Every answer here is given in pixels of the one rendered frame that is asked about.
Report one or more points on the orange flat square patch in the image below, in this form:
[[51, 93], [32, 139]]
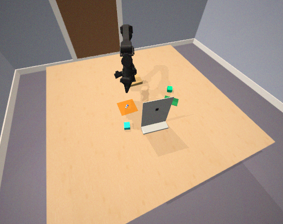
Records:
[[130, 109]]

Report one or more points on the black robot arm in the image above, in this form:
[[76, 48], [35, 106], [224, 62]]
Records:
[[126, 51]]

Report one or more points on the small green cube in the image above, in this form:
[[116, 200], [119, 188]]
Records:
[[169, 88]]

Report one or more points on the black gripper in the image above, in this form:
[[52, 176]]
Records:
[[126, 79]]

